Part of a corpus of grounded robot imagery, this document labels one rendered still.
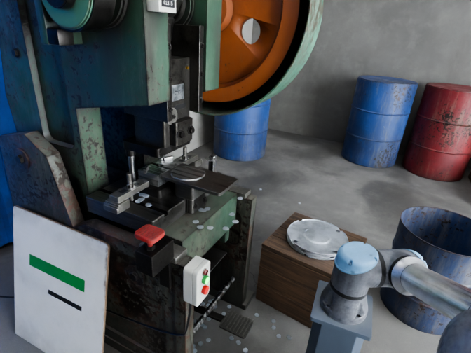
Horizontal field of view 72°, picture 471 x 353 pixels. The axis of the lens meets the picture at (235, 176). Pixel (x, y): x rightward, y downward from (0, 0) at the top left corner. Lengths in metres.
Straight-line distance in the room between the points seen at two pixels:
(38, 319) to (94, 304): 0.36
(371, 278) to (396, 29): 3.41
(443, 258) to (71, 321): 1.53
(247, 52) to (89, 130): 0.67
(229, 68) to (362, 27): 2.95
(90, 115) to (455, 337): 1.13
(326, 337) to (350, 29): 3.57
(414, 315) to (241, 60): 1.43
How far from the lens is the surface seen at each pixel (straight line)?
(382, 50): 4.19
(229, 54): 1.41
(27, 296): 1.64
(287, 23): 1.28
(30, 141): 1.29
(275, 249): 1.54
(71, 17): 0.92
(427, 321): 1.89
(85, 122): 1.20
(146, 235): 0.89
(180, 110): 1.14
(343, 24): 4.25
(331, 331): 1.18
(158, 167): 1.24
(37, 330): 1.68
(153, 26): 0.94
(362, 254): 1.06
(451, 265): 1.68
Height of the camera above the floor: 1.27
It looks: 25 degrees down
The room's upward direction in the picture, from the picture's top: 4 degrees clockwise
